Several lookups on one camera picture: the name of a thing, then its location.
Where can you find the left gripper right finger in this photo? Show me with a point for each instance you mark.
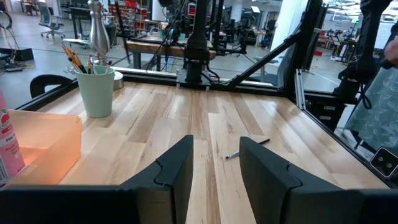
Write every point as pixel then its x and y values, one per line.
pixel 267 183

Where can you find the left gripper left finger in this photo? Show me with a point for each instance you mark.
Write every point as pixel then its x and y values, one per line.
pixel 168 180

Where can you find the tall pink paint bottle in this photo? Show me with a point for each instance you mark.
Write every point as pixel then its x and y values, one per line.
pixel 9 146

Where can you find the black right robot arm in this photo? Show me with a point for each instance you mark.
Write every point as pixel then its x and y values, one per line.
pixel 197 40

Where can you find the silver aluminium bar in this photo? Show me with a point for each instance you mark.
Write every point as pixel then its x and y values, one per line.
pixel 299 90

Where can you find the pale green plastic cup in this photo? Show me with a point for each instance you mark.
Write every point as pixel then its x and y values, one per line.
pixel 96 93

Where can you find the orange translucent plastic bin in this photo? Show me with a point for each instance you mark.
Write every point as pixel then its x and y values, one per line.
pixel 46 146

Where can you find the person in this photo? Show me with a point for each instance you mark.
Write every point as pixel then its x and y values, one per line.
pixel 376 112

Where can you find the wooden background table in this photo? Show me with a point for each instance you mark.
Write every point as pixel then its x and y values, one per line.
pixel 146 47

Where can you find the silver lamp white shade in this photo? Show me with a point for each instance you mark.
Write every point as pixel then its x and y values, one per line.
pixel 99 34

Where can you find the clear plastic lamp wrap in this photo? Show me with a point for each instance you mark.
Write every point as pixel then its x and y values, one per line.
pixel 74 42

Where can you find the person's hand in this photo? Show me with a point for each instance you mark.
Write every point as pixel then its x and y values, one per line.
pixel 392 53

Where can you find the grey office chair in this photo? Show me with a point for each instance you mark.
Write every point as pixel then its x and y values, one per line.
pixel 49 18

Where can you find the black table-level camera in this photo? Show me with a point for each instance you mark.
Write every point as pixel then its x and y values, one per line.
pixel 385 162

